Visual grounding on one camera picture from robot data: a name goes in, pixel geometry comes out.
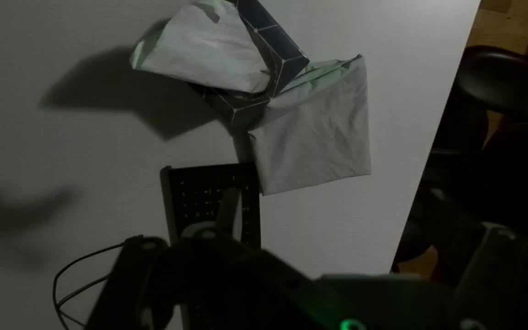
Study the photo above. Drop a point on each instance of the white folded cloth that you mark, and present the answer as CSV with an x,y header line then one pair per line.
x,y
319,130

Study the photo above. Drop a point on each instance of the white tissue sheet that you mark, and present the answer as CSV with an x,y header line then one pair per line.
x,y
205,51

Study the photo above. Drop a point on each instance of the black keyboard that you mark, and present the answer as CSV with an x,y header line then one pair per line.
x,y
200,193

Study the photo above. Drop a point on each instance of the dark blue tissue box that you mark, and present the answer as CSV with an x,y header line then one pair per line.
x,y
275,46

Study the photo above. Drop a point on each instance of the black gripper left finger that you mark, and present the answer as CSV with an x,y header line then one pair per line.
x,y
132,286

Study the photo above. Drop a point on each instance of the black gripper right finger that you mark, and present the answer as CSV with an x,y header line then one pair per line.
x,y
495,275

